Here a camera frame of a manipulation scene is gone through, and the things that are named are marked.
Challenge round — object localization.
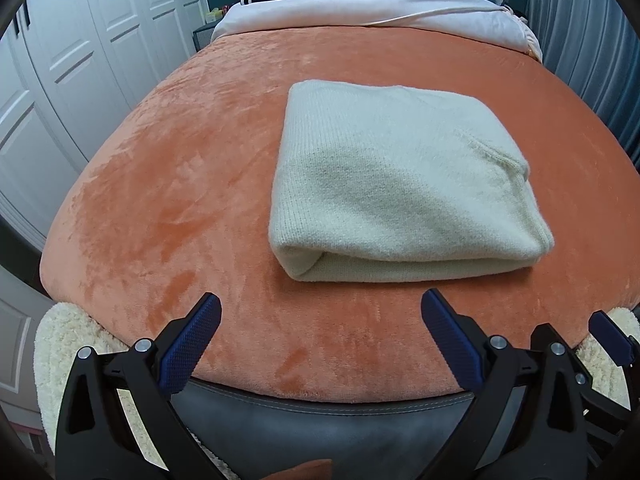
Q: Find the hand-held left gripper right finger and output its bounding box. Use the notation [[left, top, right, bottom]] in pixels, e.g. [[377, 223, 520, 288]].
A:
[[421, 288, 588, 480]]

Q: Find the white panel door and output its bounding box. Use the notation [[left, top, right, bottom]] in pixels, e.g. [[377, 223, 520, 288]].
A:
[[0, 262, 56, 456]]

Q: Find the cream knit sweater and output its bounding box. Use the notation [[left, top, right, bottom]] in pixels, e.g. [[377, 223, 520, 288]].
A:
[[268, 80, 555, 283]]

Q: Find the cream fluffy rug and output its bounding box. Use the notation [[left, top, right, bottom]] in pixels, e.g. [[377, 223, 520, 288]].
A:
[[32, 302, 636, 480]]

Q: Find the dark nightstand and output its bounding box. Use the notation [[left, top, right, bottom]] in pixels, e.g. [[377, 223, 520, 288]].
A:
[[192, 22, 222, 53]]

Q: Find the blue grey curtain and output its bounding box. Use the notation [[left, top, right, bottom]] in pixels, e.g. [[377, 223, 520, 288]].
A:
[[525, 0, 640, 166]]

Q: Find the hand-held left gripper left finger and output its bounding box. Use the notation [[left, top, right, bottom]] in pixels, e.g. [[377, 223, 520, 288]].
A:
[[54, 291, 223, 480]]

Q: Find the orange plush blanket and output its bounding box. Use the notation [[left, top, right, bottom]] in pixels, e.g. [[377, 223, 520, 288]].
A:
[[40, 27, 640, 406]]

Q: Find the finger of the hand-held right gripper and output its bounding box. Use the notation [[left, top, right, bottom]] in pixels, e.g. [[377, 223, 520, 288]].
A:
[[575, 311, 640, 471]]

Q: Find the white pink duvet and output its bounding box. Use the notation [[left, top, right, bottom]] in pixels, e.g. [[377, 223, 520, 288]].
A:
[[210, 0, 543, 63]]

